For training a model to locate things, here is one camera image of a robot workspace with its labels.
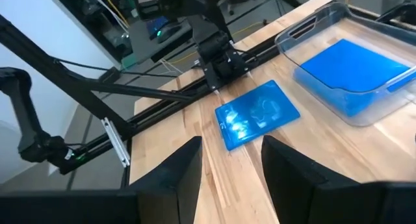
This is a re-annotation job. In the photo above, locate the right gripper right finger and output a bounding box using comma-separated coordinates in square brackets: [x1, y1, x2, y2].
[261, 135, 416, 224]

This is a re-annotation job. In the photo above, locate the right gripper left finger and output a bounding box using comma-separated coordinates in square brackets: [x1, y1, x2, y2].
[0, 136, 203, 224]

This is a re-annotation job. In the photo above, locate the grey desk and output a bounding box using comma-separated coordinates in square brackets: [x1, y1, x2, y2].
[128, 14, 196, 64]

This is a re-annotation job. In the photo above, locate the clear plastic bin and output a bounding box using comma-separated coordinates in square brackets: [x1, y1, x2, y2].
[274, 1, 416, 127]

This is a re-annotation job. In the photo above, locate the black computer mouse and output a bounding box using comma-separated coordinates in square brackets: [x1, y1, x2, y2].
[155, 22, 183, 43]

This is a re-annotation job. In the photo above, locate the black office chair base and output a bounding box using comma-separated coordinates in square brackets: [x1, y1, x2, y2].
[224, 0, 259, 16]

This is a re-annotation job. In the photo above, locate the silver metal bracket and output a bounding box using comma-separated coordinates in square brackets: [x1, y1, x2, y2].
[100, 116, 131, 168]

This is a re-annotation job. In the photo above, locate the black table frame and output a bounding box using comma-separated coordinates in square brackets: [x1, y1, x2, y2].
[0, 1, 416, 189]

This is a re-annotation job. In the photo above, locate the black articulated mount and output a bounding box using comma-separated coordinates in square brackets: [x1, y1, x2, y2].
[0, 66, 87, 177]

